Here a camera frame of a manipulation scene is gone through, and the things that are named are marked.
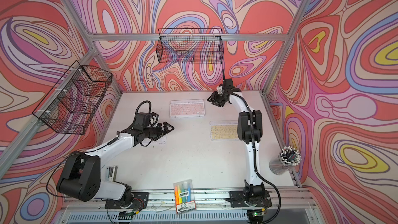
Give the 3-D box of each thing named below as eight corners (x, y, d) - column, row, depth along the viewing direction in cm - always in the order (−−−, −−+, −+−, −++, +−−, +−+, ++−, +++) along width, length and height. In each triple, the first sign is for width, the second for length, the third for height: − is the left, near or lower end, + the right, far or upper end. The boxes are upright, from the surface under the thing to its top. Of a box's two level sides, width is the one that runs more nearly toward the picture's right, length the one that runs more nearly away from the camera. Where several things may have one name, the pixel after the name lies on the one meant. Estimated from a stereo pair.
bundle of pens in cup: (271, 176, 83) (285, 164, 69) (267, 160, 88) (279, 146, 74) (287, 176, 83) (304, 164, 69) (281, 160, 88) (296, 146, 74)
